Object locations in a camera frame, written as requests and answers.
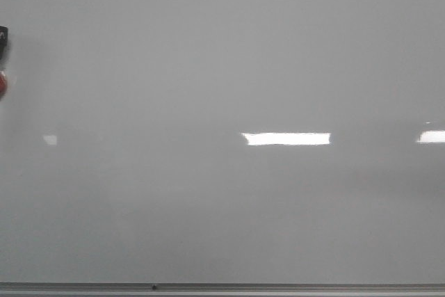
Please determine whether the white whiteboard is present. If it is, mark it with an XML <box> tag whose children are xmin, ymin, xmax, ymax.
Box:
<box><xmin>1</xmin><ymin>0</ymin><xmax>444</xmax><ymax>284</ymax></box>

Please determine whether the black whiteboard marker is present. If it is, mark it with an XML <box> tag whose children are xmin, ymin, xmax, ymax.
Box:
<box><xmin>0</xmin><ymin>26</ymin><xmax>9</xmax><ymax>69</ymax></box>

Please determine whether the red rubber piece on marker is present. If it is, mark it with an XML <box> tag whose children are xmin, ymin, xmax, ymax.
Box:
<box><xmin>0</xmin><ymin>70</ymin><xmax>8</xmax><ymax>97</ymax></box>

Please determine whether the aluminium whiteboard bottom frame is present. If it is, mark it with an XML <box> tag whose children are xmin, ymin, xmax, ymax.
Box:
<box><xmin>1</xmin><ymin>282</ymin><xmax>444</xmax><ymax>296</ymax></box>

